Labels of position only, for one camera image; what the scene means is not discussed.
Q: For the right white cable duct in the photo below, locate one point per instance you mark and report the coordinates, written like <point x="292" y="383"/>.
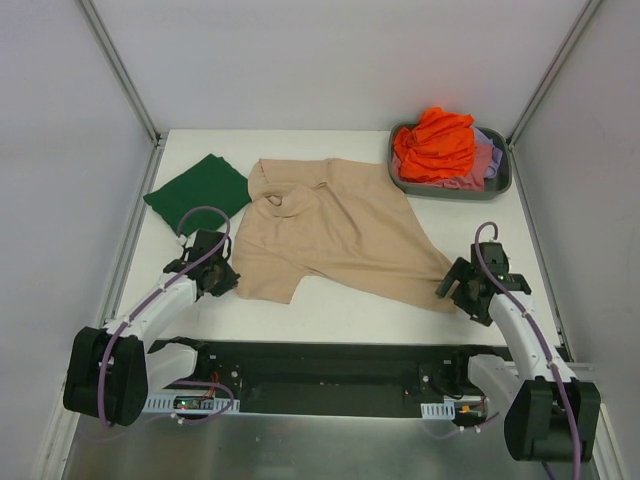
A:
<point x="451" y="410"/>

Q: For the green t shirt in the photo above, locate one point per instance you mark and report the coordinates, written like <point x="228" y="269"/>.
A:
<point x="211" y="182"/>

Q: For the orange t shirt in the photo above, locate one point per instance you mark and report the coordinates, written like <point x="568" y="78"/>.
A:
<point x="435" y="124"/>

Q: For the aluminium frame post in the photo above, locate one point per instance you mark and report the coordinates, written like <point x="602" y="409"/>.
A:
<point x="576" y="32"/>
<point x="106" y="44"/>

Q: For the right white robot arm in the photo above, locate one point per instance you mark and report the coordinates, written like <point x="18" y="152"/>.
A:
<point x="549" y="415"/>

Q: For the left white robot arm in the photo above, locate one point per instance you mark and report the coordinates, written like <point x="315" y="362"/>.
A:
<point x="115" y="368"/>

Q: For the pink t shirt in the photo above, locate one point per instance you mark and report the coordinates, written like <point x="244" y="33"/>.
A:
<point x="475" y="170"/>

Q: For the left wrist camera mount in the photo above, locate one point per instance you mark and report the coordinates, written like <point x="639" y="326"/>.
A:
<point x="184" y="241"/>

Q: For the left white cable duct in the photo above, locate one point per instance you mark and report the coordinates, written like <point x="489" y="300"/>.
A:
<point x="189" y="405"/>

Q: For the left aluminium frame post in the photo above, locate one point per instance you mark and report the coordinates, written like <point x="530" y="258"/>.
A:
<point x="106" y="44"/>

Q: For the beige t shirt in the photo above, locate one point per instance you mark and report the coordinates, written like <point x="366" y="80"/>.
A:
<point x="337" y="219"/>

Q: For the lavender t shirt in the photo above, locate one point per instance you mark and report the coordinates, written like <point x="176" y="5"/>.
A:
<point x="496" y="154"/>

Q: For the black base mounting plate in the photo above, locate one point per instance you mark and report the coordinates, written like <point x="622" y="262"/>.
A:
<point x="354" y="380"/>

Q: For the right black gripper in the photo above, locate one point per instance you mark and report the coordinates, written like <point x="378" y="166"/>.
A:
<point x="460" y="284"/>

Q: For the right aluminium frame post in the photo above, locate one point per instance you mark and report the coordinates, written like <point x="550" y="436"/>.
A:
<point x="576" y="32"/>

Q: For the white cable duct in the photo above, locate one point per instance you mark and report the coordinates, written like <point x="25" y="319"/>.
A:
<point x="451" y="410"/>
<point x="189" y="405"/>

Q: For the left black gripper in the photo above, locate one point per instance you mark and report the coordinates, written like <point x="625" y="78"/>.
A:
<point x="220" y="278"/>

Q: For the front aluminium rail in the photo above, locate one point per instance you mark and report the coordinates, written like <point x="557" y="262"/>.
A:
<point x="584" y="372"/>

